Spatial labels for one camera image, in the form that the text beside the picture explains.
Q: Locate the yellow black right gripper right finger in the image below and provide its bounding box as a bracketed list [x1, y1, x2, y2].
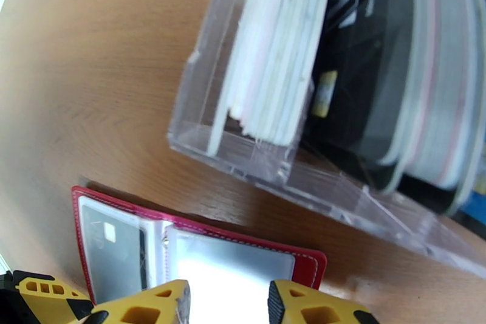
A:
[267, 279, 380, 324]

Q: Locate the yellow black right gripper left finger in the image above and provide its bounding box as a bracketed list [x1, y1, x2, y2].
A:
[89, 279, 191, 324]

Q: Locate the red leather card holder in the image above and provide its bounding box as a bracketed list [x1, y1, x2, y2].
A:
[70, 185, 328, 306]

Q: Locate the black VIP card number 821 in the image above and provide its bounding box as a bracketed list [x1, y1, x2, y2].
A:
[80, 203, 149, 304]

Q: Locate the blue plastic card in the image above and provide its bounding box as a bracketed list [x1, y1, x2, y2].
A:
[453, 178, 486, 223]

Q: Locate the black VIP card number 823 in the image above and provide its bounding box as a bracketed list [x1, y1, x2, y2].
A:
[299, 0, 470, 218]

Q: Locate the white card stack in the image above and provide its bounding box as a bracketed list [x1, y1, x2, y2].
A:
[377, 0, 485, 218]
[210, 0, 337, 157]

